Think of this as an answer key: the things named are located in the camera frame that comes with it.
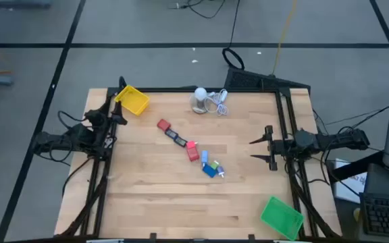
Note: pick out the black aluminium frame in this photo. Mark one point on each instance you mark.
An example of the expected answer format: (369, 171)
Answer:
(167, 90)

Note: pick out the yellow plastic basket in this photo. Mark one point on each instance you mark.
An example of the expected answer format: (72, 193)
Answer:
(132, 100)

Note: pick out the green plastic basket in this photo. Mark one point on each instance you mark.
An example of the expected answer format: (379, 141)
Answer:
(280, 217)

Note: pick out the dark blue block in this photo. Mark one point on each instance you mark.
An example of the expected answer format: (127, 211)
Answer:
(209, 171)

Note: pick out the brass lamp with white bulb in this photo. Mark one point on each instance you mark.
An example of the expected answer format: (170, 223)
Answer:
(200, 94)

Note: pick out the black mesh box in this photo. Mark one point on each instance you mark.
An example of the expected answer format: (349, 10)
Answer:
(245, 79)

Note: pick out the small green block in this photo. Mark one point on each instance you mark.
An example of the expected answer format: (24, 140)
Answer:
(214, 165)

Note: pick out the red rectangular block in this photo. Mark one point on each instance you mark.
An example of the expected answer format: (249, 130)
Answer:
(192, 154)

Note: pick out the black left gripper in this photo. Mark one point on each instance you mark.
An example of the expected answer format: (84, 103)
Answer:
(105, 130)

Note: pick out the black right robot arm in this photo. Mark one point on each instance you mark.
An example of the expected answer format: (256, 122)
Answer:
(336, 140)

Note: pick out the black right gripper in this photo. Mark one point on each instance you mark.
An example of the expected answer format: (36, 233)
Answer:
(275, 148)

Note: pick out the computer desk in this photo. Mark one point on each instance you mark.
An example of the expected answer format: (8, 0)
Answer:
(373, 177)

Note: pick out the black digital timer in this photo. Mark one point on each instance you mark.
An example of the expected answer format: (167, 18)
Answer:
(180, 141)

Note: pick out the white paper sign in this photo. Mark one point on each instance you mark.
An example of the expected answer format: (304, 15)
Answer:
(350, 189)

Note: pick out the small yellow round object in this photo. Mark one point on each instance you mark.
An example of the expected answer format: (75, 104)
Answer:
(357, 214)

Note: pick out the light blue block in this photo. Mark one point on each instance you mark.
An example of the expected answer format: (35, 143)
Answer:
(204, 156)

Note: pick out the red square block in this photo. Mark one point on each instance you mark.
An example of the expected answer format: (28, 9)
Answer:
(163, 124)

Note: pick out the black computer keyboard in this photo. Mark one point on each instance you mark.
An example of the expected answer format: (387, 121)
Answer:
(387, 214)

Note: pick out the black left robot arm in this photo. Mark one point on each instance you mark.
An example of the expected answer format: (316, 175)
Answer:
(66, 140)

